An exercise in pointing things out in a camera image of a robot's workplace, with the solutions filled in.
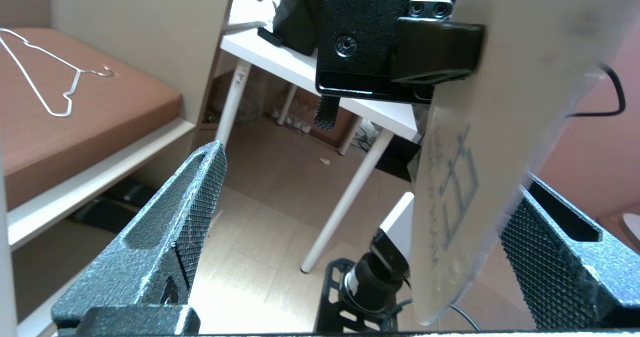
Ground white robot torso panel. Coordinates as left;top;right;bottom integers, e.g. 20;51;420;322
378;192;416;263

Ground brown bench seat cushion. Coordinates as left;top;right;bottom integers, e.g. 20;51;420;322
0;27;182;210

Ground white table leg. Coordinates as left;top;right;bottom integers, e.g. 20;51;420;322
337;117;363;156
215;59;253;148
276;84;297;126
300;129;396;274

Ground black bag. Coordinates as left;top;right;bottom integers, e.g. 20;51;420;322
257;0;326;55

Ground white wire clothes hanger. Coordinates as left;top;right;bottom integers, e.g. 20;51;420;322
0;27;116;118

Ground black slipper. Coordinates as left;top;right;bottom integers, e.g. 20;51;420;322
70;177;156;223

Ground thin black wall cable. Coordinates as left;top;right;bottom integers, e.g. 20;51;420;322
565;63;627;119

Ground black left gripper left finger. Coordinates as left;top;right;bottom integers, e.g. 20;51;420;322
50;141;228;328

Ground black robot chassis part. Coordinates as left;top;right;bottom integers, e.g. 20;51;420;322
315;227;418;334

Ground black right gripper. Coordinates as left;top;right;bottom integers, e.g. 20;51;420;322
314;0;486;130

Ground white bench seat board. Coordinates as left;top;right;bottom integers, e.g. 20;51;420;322
7;118;196;250

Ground blue and white door hanger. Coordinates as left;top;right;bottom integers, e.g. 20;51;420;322
410;0;640;326

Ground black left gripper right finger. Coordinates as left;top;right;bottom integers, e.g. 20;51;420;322
500;173;640;331

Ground white table top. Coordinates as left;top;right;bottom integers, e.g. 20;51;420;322
220;0;421;143

